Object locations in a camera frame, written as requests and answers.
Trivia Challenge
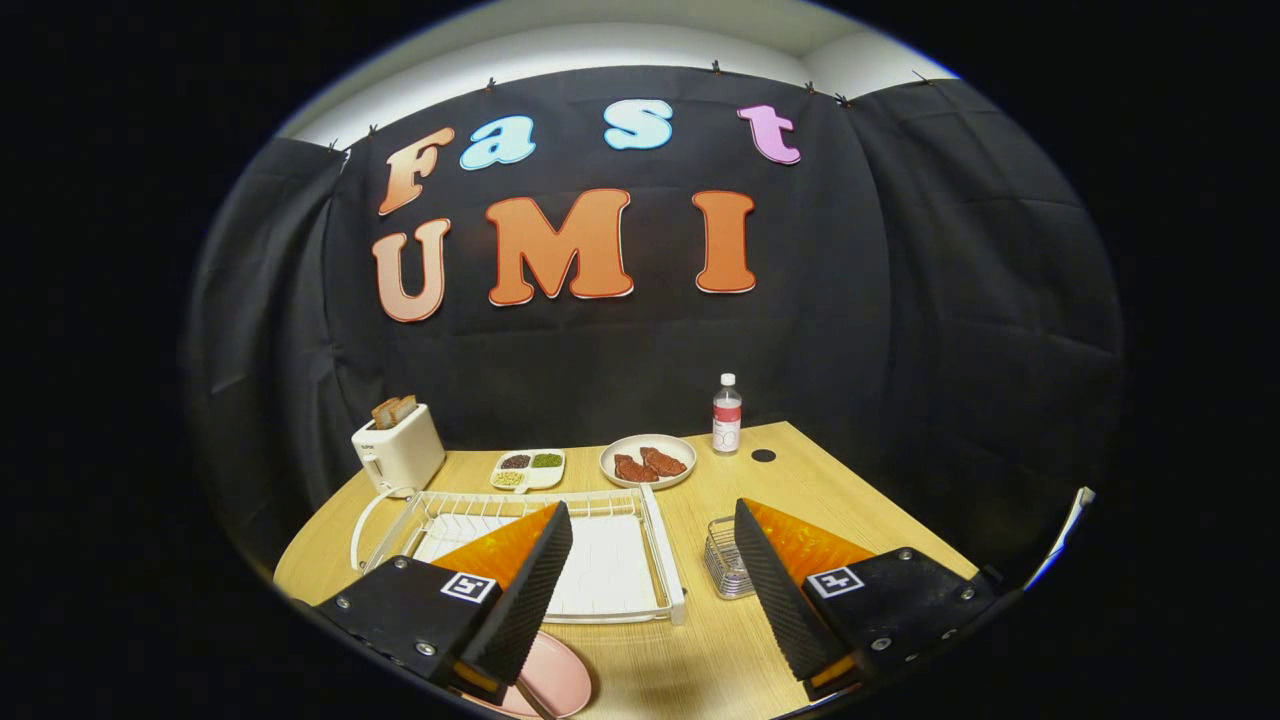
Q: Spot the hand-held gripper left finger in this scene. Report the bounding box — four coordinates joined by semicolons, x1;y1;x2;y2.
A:
310;500;575;706

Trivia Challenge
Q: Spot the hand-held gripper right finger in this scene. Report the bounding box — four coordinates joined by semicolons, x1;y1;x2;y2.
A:
733;497;1011;703

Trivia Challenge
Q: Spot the metal wire basket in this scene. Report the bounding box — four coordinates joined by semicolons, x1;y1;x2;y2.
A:
704;516;758;601

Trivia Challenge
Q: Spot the pink plate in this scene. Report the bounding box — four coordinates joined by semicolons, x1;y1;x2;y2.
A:
470;630;593;720

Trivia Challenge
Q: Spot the white wire dish rack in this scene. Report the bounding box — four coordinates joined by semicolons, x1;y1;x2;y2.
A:
350;484;688;626

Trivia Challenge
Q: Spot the white divided dish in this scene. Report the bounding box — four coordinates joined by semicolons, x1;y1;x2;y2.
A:
489;449;567;494

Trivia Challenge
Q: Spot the white round plate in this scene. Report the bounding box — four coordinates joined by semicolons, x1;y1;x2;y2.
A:
599;434;698;491

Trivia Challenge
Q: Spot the clear bottle with red label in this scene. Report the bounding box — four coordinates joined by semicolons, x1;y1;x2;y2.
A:
711;373;744;457

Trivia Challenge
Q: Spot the white toaster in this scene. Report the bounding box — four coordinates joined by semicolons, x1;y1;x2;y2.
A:
351;403;447;498

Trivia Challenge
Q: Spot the black backdrop cloth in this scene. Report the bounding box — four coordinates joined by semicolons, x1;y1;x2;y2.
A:
185;65;1126;591

